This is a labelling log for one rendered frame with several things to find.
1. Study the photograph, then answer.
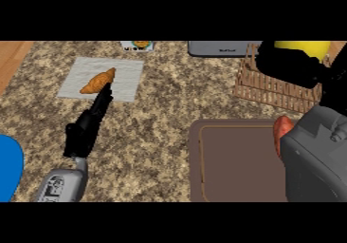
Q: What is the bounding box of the orange croissant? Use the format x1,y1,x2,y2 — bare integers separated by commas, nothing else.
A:
78,66,118,95

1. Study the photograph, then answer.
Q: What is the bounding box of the dark grey appliance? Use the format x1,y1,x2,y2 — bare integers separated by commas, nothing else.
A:
186,40,264,58

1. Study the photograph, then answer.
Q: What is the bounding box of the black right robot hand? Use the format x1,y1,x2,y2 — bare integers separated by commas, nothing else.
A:
254,40,347,118

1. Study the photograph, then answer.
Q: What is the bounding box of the yellow lemon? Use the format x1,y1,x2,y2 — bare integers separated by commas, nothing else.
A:
273,40,333,63

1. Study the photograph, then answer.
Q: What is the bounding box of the white cloth napkin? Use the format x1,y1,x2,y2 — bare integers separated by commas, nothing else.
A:
56,56,146,103

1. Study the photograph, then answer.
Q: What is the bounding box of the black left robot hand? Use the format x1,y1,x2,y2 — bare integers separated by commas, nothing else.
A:
62,82,115,159

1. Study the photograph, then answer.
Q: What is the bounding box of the orange-red vegetable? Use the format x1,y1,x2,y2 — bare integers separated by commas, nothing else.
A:
273,115,295,159

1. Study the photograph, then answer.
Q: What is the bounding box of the blue round object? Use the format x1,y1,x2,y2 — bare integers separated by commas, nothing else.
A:
0,134,25,203

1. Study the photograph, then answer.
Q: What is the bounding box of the white printed box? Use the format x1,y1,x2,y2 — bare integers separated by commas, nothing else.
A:
119,40,155,53

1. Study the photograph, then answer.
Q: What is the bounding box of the brown tray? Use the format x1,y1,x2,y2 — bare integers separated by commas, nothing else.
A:
187,119,289,203

